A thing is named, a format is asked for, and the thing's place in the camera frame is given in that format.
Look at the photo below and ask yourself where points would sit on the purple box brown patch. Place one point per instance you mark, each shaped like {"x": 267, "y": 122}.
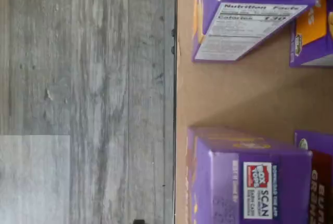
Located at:
{"x": 223, "y": 172}
{"x": 322, "y": 161}

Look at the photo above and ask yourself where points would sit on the brown wooden shelf board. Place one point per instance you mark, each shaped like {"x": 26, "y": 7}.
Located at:
{"x": 247, "y": 91}

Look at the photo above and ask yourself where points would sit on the purple box orange patch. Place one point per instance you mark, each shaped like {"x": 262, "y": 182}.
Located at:
{"x": 312, "y": 50}
{"x": 247, "y": 26}

